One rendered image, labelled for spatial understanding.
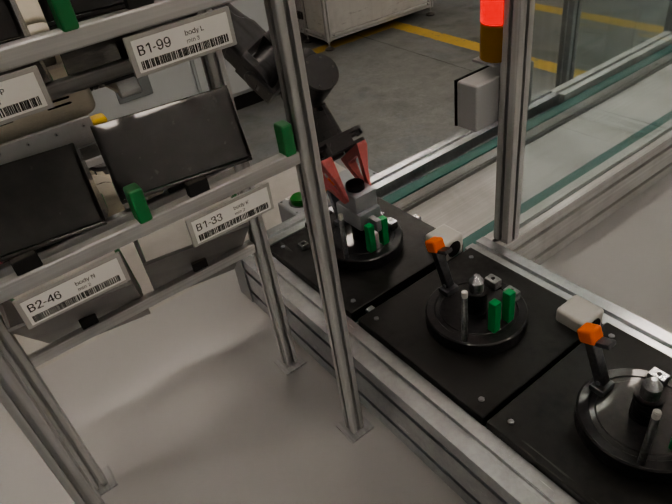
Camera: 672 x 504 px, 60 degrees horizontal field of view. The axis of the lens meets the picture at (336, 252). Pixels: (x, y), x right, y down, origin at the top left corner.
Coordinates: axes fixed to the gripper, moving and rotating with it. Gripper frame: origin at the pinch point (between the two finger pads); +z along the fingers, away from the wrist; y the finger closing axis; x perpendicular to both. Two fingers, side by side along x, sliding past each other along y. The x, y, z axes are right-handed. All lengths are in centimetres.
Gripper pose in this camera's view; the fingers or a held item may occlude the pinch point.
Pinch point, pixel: (355, 192)
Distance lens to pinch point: 94.7
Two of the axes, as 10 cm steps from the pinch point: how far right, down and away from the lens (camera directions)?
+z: 5.0, 8.7, 0.1
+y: 7.9, -4.5, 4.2
